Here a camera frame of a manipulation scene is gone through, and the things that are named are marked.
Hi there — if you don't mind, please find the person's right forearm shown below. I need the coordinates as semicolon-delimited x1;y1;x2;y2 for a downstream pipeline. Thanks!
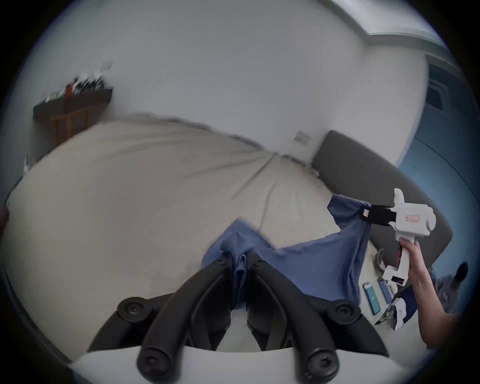
409;277;463;349

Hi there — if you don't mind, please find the person's right hand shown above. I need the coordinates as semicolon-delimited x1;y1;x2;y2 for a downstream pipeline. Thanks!
398;239;429;286

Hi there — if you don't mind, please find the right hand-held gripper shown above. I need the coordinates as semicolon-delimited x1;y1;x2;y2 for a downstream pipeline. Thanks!
362;188;436;288

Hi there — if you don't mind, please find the bed with beige sheet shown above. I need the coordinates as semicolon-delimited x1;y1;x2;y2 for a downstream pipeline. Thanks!
0;112;399;361

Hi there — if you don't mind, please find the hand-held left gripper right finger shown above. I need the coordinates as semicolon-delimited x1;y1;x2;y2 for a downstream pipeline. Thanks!
245;252;391;382

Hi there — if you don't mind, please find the blue garment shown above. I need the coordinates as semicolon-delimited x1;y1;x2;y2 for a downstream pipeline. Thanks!
201;194;373;313

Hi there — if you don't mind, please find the grey padded headboard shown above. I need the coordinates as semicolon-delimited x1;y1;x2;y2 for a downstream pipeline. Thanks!
312;129;454;271

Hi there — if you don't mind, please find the white and blue packet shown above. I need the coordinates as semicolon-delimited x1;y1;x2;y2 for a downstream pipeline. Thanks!
375;298;418;331

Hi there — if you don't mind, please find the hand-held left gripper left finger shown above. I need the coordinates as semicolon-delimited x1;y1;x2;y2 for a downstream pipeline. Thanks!
87;252;235;379

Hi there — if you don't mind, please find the dark wooden side table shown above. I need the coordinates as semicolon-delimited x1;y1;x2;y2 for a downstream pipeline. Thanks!
33;73;114;146

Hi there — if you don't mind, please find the dark blue phone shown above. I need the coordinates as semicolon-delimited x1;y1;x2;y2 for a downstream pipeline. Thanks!
378;278;394;304

